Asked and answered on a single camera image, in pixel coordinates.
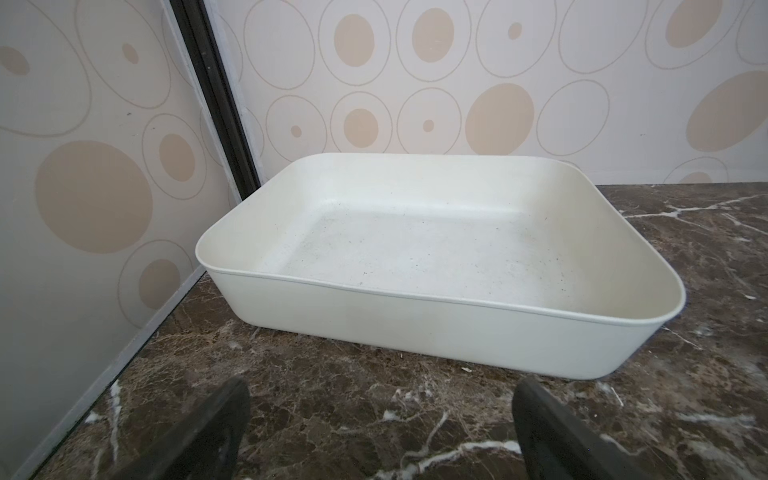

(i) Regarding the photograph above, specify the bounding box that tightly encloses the black corner frame post left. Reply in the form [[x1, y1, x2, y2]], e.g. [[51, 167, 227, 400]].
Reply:
[[169, 0, 261, 200]]

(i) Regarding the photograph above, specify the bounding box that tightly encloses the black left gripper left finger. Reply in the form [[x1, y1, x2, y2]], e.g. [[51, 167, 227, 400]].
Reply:
[[114, 376, 250, 479]]

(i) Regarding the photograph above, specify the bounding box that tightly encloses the white plastic bin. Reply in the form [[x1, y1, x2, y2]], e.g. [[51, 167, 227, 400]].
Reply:
[[195, 153, 686, 380]]

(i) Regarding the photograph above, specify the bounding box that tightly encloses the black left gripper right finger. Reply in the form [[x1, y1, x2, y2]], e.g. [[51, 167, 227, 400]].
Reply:
[[511, 378, 650, 479]]

